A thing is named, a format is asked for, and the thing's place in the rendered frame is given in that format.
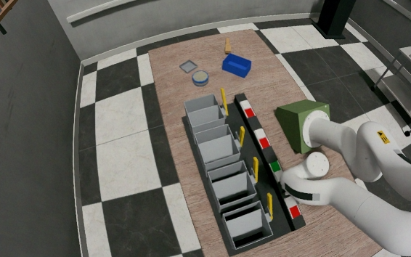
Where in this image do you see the blue open plastic bin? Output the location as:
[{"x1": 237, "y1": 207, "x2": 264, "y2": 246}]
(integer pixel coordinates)
[{"x1": 222, "y1": 53, "x2": 252, "y2": 78}]

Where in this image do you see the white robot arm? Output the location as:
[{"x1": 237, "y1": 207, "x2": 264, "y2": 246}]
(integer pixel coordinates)
[{"x1": 280, "y1": 110, "x2": 411, "y2": 256}]

